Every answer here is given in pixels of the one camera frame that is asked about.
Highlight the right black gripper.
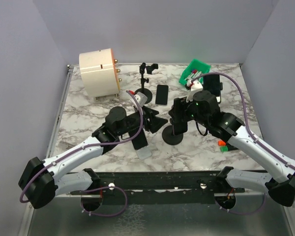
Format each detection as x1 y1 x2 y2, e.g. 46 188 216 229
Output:
169 95 209 128

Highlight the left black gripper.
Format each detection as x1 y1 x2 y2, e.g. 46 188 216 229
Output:
117 105 168 137

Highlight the silver edged black phone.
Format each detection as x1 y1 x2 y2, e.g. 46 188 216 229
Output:
155 85 169 106

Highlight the black phone stand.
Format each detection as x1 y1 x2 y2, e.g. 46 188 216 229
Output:
133 62 159 104
162 118 183 146

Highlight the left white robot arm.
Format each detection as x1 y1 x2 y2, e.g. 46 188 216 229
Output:
18 106 168 209

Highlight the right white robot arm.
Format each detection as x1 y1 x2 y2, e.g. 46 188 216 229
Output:
169 91 295 207

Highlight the black phone on silver stand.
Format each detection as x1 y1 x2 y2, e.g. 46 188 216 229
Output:
131 129 148 150

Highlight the silver flat phone stand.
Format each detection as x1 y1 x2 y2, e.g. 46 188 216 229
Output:
136 146 152 160

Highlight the green plastic bin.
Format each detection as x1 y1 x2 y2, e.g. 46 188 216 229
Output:
179 59 211 86

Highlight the orange capped marker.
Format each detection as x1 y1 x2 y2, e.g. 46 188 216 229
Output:
218 141 227 146

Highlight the green capped marker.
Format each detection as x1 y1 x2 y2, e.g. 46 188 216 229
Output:
220 146 229 152

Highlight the cream cylindrical box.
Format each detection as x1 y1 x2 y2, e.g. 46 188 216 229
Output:
79 48 120 98

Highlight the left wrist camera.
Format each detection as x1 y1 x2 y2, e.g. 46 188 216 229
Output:
126 90 148 107

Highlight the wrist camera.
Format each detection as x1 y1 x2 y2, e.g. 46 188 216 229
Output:
186 80 203 102
126 90 148 107

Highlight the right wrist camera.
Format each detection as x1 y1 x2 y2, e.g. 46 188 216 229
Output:
186 80 203 102

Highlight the black mounting rail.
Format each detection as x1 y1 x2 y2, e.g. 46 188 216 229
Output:
71 171 232 205

